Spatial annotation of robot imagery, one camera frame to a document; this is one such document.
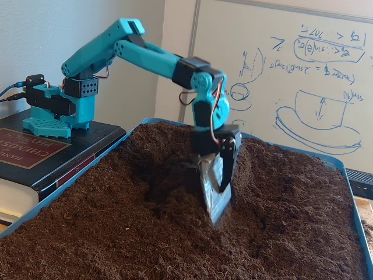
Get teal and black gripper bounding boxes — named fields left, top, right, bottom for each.
left=190, top=91, right=244, bottom=225

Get brown soil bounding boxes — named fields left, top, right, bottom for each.
left=0, top=121, right=368, bottom=280

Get black chemistry handbook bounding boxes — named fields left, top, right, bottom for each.
left=0, top=109, right=128, bottom=225

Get black vented electronic device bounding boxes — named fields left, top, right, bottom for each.
left=345, top=168, right=373, bottom=201

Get blue plastic tray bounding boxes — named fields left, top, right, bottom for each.
left=0, top=117, right=373, bottom=280

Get white printed soil bag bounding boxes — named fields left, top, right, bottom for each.
left=353, top=195, right=373, bottom=280

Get whiteboard with blue drawings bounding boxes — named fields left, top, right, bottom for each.
left=182, top=0, right=373, bottom=173

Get black cable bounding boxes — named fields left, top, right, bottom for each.
left=0, top=93, right=29, bottom=103

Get blue cable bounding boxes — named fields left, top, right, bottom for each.
left=0, top=82, right=26, bottom=99

